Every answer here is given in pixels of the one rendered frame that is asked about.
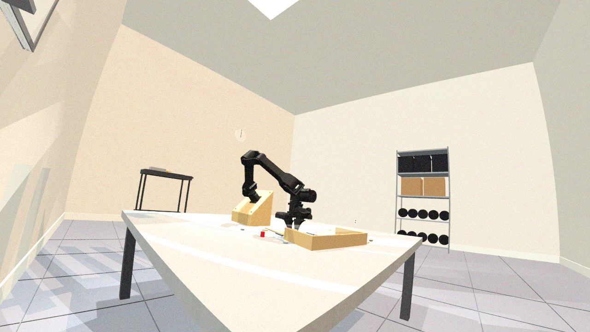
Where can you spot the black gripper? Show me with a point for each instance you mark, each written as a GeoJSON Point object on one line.
{"type": "Point", "coordinates": [287, 217]}

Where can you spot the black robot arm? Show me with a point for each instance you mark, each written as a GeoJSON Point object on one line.
{"type": "Point", "coordinates": [286, 181]}

